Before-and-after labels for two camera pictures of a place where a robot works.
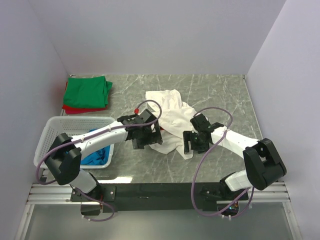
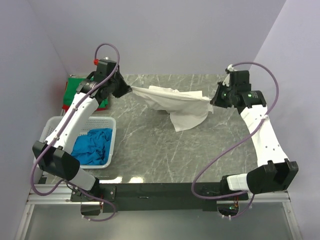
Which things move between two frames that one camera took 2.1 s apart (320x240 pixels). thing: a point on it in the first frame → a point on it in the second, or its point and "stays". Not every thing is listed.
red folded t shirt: [70, 109] stays
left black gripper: [152, 136] → [120, 85]
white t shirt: [174, 120] → [186, 108]
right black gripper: [188, 142] → [219, 94]
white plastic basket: [73, 126] stays
